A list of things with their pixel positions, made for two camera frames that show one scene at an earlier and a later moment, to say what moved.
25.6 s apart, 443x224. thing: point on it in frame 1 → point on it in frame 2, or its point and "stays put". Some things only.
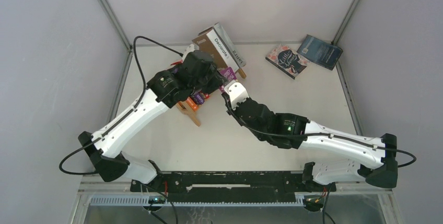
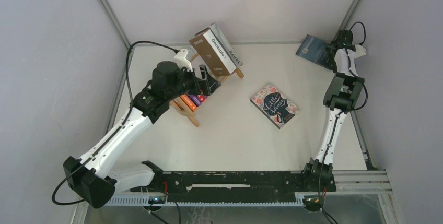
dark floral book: x=290 y=62 → x=275 y=105
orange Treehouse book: x=192 y=104 stays put
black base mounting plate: x=231 y=186 stays put
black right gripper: x=234 y=112 → x=329 y=49
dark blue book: x=326 y=54 stays put
